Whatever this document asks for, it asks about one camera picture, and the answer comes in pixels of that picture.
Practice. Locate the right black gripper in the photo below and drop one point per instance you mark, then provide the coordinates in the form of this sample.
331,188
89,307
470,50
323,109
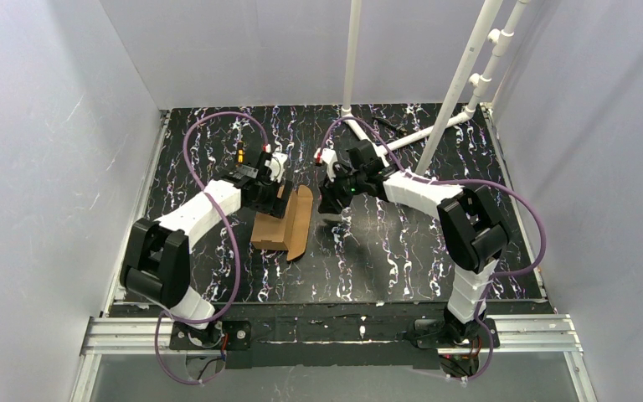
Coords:
329,196

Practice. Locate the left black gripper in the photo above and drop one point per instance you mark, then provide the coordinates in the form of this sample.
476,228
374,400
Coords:
273,201

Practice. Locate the brown cardboard box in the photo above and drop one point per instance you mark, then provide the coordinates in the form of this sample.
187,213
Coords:
289,233

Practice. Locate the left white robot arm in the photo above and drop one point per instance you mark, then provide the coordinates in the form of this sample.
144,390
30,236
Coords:
157,261

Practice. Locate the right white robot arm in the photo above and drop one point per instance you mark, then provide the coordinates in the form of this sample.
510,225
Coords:
475,232

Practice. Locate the yellow black screwdriver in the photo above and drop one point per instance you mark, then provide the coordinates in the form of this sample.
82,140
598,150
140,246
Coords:
240,153

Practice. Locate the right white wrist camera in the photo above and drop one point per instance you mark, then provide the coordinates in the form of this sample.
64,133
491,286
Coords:
327,158

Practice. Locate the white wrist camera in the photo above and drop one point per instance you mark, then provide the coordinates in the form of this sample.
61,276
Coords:
278,164
327,158

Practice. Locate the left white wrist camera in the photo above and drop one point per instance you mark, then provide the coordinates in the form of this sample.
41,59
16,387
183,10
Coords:
278,164

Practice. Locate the aluminium base frame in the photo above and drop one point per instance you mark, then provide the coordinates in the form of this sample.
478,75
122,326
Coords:
329,326

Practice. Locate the white PVC pipe frame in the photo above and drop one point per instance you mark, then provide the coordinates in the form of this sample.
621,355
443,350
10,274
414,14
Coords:
446,52

